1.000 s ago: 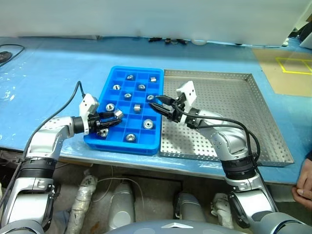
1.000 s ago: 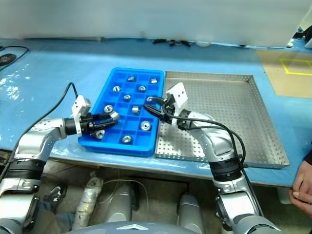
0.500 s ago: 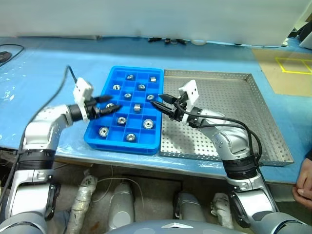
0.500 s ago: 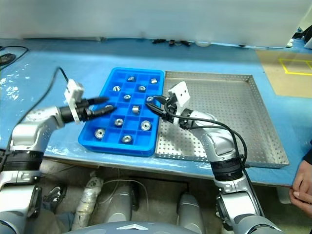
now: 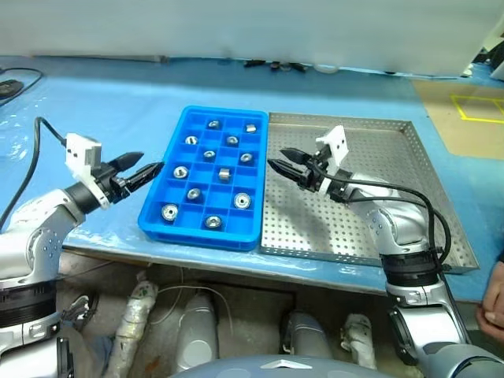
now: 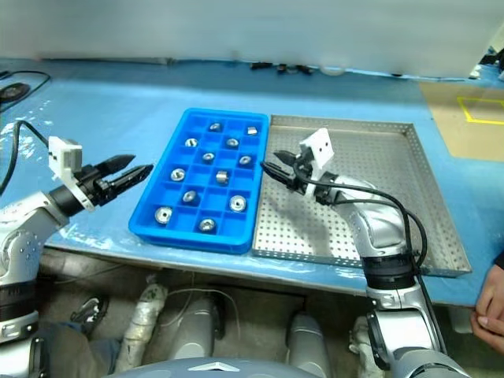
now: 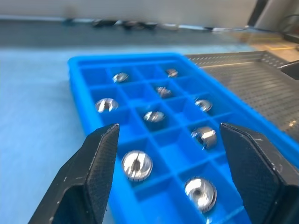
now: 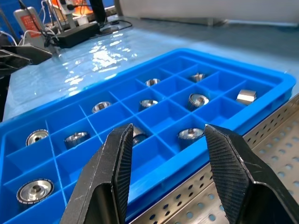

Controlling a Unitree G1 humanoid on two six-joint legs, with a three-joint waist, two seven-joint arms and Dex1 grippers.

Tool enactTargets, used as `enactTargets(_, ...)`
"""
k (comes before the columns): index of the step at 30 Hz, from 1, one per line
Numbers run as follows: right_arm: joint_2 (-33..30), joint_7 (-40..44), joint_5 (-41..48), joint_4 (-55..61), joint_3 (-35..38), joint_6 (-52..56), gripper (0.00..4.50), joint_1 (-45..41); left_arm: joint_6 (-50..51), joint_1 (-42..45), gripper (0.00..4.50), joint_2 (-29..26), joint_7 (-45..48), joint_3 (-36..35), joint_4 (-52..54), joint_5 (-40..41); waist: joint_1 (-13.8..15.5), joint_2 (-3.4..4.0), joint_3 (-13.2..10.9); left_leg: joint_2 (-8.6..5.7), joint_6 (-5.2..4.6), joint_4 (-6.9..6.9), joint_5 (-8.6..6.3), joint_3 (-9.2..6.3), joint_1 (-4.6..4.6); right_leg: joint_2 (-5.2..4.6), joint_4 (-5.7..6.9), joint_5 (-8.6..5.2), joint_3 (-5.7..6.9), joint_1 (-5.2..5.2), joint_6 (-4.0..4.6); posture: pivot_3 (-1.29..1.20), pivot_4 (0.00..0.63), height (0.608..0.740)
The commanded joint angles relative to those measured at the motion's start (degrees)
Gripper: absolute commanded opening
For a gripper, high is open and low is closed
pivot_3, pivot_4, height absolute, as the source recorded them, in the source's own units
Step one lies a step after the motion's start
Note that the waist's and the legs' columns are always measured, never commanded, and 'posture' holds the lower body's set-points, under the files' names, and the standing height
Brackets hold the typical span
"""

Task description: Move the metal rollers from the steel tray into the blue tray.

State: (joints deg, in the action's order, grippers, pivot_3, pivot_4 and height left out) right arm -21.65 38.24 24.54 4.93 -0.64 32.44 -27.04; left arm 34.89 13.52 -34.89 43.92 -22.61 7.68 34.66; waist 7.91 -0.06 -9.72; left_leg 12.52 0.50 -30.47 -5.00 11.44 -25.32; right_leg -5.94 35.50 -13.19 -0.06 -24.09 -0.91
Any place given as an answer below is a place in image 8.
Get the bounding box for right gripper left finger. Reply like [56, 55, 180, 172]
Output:
[59, 123, 135, 224]

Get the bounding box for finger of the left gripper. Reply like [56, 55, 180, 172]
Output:
[0, 50, 32, 77]
[2, 46, 53, 65]

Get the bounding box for perforated metal tray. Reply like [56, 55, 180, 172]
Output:
[127, 93, 299, 224]

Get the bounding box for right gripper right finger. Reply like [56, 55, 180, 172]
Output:
[204, 124, 299, 224]

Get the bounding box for white metal stand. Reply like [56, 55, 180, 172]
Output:
[52, 0, 78, 30]

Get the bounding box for black upright post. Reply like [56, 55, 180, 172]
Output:
[89, 0, 107, 25]

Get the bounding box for black table cable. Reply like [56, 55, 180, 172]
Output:
[99, 20, 133, 35]

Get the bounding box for white cable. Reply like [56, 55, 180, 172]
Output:
[0, 29, 31, 46]

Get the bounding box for white device with red label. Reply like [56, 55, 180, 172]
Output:
[13, 6, 47, 46]

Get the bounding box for black power strip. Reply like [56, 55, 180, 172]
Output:
[57, 21, 100, 49]

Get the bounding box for blue compartment tray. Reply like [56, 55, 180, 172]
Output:
[0, 48, 297, 222]

